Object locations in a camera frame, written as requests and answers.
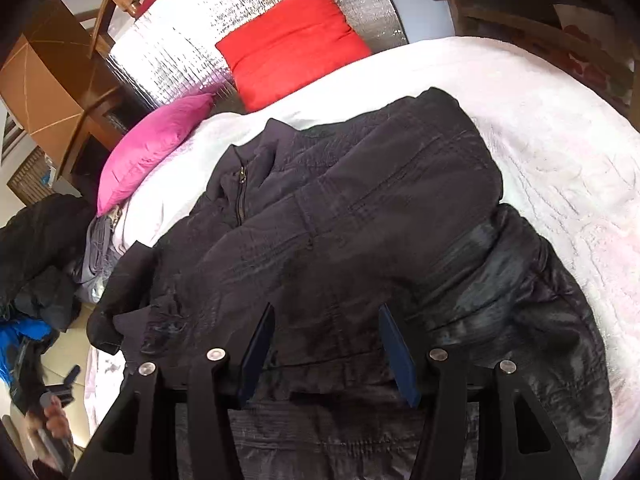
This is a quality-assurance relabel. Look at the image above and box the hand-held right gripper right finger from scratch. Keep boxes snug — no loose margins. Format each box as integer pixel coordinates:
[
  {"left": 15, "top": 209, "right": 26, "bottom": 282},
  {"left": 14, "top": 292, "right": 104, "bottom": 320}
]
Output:
[{"left": 378, "top": 305, "right": 583, "bottom": 480}]

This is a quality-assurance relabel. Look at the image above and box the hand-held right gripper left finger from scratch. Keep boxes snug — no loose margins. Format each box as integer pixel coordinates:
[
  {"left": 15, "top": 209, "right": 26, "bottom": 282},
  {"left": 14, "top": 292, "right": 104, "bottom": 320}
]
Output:
[{"left": 70, "top": 302, "right": 277, "bottom": 480}]

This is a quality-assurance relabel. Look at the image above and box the black quilted jacket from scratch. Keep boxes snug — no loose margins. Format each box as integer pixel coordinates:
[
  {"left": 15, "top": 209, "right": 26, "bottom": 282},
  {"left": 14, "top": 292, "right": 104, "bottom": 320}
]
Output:
[{"left": 86, "top": 86, "right": 613, "bottom": 480}]

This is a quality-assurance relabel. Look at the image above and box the pile of dark clothes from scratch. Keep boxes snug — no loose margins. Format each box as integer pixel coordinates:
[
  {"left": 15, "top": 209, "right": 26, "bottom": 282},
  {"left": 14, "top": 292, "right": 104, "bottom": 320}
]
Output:
[{"left": 0, "top": 194, "right": 96, "bottom": 331}]

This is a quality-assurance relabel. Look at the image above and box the person's left hand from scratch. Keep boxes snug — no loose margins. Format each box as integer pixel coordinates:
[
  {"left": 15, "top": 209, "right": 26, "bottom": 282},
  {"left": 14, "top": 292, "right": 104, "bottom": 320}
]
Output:
[{"left": 25, "top": 402, "right": 76, "bottom": 443}]

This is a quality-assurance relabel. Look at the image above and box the blue cloth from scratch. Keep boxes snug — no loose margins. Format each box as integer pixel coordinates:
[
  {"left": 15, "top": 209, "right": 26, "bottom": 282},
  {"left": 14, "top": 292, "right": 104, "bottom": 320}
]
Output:
[{"left": 0, "top": 320, "right": 53, "bottom": 386}]

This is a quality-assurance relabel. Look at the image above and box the grey cloth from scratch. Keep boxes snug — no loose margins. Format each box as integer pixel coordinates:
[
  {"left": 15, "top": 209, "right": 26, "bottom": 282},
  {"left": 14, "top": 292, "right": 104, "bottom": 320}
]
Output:
[{"left": 75, "top": 205, "right": 126, "bottom": 303}]

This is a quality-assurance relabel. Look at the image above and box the brown woven basket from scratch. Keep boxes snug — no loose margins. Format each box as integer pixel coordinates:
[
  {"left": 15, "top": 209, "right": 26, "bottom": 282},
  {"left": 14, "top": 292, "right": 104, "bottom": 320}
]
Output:
[{"left": 7, "top": 147, "right": 56, "bottom": 206}]

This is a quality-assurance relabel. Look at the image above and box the magenta pink cloth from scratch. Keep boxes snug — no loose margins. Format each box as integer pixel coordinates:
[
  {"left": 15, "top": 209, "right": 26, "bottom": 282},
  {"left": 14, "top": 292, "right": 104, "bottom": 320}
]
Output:
[{"left": 96, "top": 92, "right": 217, "bottom": 217}]

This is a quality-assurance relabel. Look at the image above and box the white blanket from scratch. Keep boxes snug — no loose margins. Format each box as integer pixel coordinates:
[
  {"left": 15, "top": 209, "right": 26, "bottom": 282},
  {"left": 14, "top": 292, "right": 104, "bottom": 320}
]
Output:
[{"left": 82, "top": 36, "right": 640, "bottom": 480}]

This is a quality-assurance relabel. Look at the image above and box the wooden desk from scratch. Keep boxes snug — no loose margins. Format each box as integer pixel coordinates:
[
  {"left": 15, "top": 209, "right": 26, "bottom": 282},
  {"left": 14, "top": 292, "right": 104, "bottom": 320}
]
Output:
[{"left": 0, "top": 0, "right": 151, "bottom": 196}]

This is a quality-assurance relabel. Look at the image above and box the red pillow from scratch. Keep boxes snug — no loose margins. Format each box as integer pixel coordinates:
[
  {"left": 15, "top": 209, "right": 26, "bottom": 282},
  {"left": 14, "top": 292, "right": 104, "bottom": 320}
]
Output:
[{"left": 215, "top": 0, "right": 373, "bottom": 113}]

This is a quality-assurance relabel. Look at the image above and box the wooden shelf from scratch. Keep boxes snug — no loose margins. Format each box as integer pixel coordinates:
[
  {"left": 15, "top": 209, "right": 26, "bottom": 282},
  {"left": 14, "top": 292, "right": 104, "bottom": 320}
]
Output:
[{"left": 387, "top": 0, "right": 640, "bottom": 111}]

